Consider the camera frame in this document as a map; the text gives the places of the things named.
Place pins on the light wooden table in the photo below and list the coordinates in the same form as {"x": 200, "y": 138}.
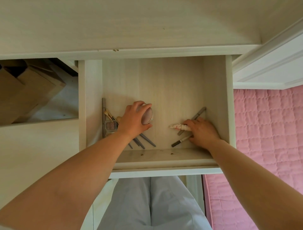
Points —
{"x": 118, "y": 23}

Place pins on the brown cardboard box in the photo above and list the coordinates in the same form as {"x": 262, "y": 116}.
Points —
{"x": 28, "y": 94}

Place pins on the white grey eyeliner pen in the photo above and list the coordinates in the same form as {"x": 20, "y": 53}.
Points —
{"x": 180, "y": 141}

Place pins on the person's right hand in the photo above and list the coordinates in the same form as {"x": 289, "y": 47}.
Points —
{"x": 203, "y": 133}

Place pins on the white wardrobe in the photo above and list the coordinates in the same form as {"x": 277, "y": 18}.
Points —
{"x": 272, "y": 71}

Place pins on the white bed drawer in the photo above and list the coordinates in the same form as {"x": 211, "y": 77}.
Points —
{"x": 195, "y": 187}

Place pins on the person's left hand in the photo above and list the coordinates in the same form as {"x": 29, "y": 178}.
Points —
{"x": 129, "y": 125}

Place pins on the silver round cushion compact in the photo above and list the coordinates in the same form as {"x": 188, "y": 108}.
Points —
{"x": 148, "y": 115}

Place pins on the pink single eyeshadow pan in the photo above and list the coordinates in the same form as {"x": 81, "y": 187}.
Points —
{"x": 110, "y": 125}

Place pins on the person's left forearm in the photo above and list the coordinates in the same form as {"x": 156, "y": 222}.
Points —
{"x": 59, "y": 189}

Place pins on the light grey trousers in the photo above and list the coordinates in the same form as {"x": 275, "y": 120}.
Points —
{"x": 165, "y": 208}

